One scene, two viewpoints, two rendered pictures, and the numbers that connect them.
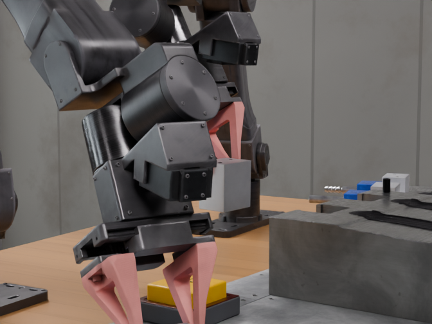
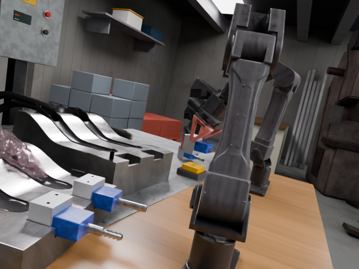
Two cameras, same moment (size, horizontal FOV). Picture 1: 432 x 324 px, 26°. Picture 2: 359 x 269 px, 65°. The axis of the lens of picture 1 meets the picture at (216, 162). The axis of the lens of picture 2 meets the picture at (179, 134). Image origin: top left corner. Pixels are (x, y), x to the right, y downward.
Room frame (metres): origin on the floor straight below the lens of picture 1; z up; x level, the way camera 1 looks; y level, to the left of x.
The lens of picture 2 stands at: (1.85, -0.18, 1.07)
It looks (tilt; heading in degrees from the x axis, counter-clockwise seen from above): 8 degrees down; 171
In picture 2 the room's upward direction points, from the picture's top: 11 degrees clockwise
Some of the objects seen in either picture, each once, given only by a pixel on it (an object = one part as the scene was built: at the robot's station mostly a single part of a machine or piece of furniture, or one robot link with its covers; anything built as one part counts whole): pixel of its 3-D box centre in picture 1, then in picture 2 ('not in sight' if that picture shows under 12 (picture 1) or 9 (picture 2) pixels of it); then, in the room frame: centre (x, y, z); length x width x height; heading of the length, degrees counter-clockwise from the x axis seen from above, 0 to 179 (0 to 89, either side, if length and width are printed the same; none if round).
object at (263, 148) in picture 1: (240, 161); (218, 211); (1.47, -0.04, 0.90); 0.09 x 0.06 x 0.06; 75
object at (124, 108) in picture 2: not in sight; (96, 115); (-2.16, -0.75, 0.54); 1.10 x 0.73 x 1.09; 57
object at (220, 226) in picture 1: (240, 200); (210, 253); (1.48, -0.04, 0.84); 0.20 x 0.07 x 0.08; 149
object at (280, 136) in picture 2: not in sight; (262, 142); (-3.36, 2.30, 0.43); 2.48 x 0.79 x 0.86; 149
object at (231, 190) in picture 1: (193, 180); (207, 148); (1.08, 0.03, 0.93); 0.13 x 0.05 x 0.05; 52
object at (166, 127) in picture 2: not in sight; (144, 119); (-3.60, -0.06, 0.43); 1.53 x 1.16 x 0.85; 149
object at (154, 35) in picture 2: not in sight; (148, 33); (-3.99, -0.26, 2.08); 0.50 x 0.37 x 0.20; 149
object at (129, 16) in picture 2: not in sight; (127, 20); (-3.33, -0.66, 2.11); 0.45 x 0.38 x 0.25; 149
